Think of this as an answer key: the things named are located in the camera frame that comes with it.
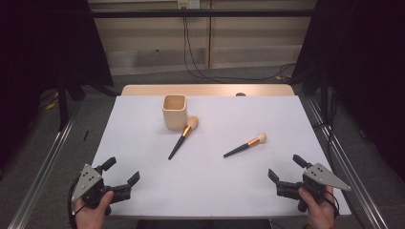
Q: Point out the black metal stand post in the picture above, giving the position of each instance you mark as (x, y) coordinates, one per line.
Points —
(324, 101)
(62, 108)

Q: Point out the black curtain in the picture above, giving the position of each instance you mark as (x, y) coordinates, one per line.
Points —
(31, 47)
(366, 63)

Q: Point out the aluminium frame rail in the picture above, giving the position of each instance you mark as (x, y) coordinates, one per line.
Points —
(41, 178)
(371, 210)

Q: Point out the person's left hand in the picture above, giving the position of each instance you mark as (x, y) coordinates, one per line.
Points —
(90, 218)

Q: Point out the black horizontal frame bar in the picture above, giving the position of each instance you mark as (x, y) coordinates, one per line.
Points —
(203, 13)

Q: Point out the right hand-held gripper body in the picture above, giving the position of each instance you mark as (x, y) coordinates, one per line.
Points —
(321, 176)

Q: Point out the small black floor object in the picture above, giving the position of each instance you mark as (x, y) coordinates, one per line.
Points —
(86, 135)

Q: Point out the person's right hand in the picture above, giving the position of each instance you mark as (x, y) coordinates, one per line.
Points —
(320, 213)

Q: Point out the beige square cup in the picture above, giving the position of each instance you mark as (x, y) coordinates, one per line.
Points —
(175, 117)

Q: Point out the yellow floor tape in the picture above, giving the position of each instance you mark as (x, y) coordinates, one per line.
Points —
(51, 105)

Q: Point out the white table mat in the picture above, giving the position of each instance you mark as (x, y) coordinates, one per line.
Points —
(207, 184)

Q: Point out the white wall socket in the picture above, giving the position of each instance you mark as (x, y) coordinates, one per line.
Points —
(188, 4)

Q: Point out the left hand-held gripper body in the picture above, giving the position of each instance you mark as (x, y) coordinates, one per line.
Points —
(87, 181)

